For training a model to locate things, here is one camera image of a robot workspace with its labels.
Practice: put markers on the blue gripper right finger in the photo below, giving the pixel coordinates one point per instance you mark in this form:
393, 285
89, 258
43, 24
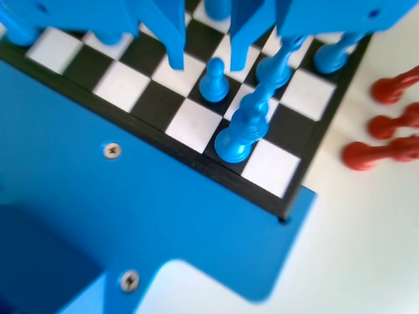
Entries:
239, 32

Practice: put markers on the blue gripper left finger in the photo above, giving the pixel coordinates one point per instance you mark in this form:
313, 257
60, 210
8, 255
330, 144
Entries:
173, 32

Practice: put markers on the blue chess rook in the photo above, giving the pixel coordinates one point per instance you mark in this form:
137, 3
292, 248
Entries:
16, 36
217, 8

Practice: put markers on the blue chess bishop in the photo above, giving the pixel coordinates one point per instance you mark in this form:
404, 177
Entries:
273, 73

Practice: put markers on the red chess pawn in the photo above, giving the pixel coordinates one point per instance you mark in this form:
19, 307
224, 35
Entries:
381, 127

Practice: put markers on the red chess queen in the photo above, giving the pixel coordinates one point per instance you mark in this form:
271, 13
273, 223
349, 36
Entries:
357, 156

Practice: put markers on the black white chessboard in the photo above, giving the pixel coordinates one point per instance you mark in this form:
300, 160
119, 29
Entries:
193, 127

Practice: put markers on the silver screw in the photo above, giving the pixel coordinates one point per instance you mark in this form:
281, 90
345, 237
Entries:
129, 280
112, 150

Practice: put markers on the blue arm base plate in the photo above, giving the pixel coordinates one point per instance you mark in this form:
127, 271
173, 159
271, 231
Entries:
163, 212

